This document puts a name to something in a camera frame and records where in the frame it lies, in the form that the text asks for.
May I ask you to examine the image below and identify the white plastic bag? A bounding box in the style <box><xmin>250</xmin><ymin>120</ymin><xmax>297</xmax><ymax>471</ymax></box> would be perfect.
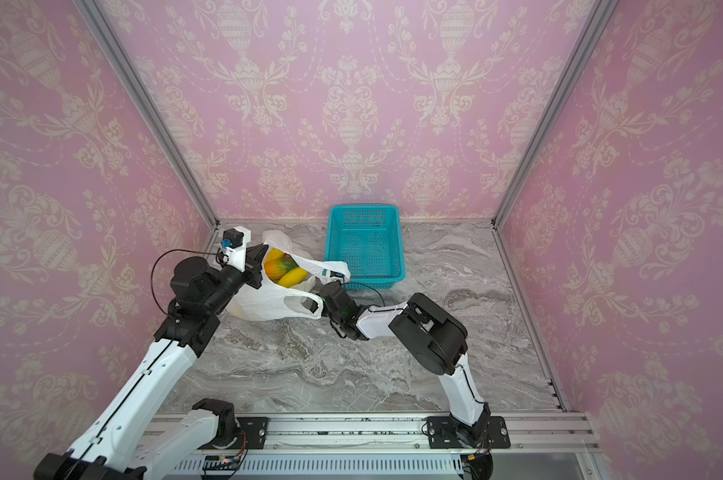
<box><xmin>225</xmin><ymin>230</ymin><xmax>351</xmax><ymax>322</ymax></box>

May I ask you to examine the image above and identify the orange green mango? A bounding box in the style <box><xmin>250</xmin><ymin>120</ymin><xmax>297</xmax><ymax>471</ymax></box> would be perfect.
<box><xmin>263</xmin><ymin>248</ymin><xmax>297</xmax><ymax>282</ymax></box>

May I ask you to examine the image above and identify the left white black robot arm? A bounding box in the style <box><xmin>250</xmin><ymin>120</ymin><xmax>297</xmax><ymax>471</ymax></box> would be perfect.
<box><xmin>33</xmin><ymin>240</ymin><xmax>267</xmax><ymax>479</ymax></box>

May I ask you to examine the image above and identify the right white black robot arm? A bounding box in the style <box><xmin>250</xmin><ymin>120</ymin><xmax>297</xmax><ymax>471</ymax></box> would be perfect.
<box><xmin>318</xmin><ymin>282</ymin><xmax>491</xmax><ymax>448</ymax></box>

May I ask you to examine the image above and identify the yellow banana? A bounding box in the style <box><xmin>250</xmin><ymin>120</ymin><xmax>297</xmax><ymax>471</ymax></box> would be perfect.
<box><xmin>277</xmin><ymin>267</ymin><xmax>309</xmax><ymax>288</ymax></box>

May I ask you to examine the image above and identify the teal plastic basket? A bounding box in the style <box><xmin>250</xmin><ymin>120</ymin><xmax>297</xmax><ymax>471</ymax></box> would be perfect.
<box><xmin>324</xmin><ymin>204</ymin><xmax>407</xmax><ymax>290</ymax></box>

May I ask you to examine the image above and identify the perforated white vent strip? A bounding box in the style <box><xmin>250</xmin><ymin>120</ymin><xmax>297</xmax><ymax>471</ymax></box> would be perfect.
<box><xmin>167</xmin><ymin>453</ymin><xmax>463</xmax><ymax>479</ymax></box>

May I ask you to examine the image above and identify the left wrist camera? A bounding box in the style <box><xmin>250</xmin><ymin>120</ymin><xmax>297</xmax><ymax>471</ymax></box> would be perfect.
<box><xmin>217</xmin><ymin>226</ymin><xmax>251</xmax><ymax>272</ymax></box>

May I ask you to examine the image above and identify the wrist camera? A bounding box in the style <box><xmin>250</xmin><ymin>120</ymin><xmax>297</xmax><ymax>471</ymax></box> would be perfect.
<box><xmin>328</xmin><ymin>271</ymin><xmax>346</xmax><ymax>283</ymax></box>
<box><xmin>217</xmin><ymin>226</ymin><xmax>251</xmax><ymax>272</ymax></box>

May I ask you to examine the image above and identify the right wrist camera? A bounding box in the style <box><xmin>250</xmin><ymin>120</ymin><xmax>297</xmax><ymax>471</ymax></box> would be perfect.
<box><xmin>328</xmin><ymin>271</ymin><xmax>346</xmax><ymax>283</ymax></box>

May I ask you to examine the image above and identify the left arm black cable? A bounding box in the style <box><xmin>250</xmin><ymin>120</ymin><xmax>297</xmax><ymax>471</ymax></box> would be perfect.
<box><xmin>149</xmin><ymin>248</ymin><xmax>224</xmax><ymax>316</ymax></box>

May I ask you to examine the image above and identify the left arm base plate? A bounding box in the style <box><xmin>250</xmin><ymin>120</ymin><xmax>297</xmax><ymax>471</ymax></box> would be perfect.
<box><xmin>210</xmin><ymin>416</ymin><xmax>269</xmax><ymax>451</ymax></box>

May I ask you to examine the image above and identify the aluminium front rail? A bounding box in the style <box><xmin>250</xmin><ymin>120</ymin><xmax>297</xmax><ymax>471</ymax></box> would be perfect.
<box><xmin>96</xmin><ymin>411</ymin><xmax>603</xmax><ymax>454</ymax></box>

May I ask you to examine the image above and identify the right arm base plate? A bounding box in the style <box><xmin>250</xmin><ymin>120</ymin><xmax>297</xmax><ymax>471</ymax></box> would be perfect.
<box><xmin>426</xmin><ymin>415</ymin><xmax>511</xmax><ymax>449</ymax></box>

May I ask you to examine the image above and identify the left corner aluminium post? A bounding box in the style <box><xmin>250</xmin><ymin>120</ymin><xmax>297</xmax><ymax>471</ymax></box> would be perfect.
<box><xmin>73</xmin><ymin>0</ymin><xmax>219</xmax><ymax>230</ymax></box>

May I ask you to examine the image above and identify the corner aluminium post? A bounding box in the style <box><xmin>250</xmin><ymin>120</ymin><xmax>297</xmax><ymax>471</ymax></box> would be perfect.
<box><xmin>73</xmin><ymin>0</ymin><xmax>219</xmax><ymax>230</ymax></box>
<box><xmin>493</xmin><ymin>0</ymin><xmax>619</xmax><ymax>231</ymax></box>

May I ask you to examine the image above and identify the right corner aluminium post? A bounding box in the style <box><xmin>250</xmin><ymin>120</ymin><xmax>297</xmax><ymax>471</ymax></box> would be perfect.
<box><xmin>493</xmin><ymin>0</ymin><xmax>619</xmax><ymax>231</ymax></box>

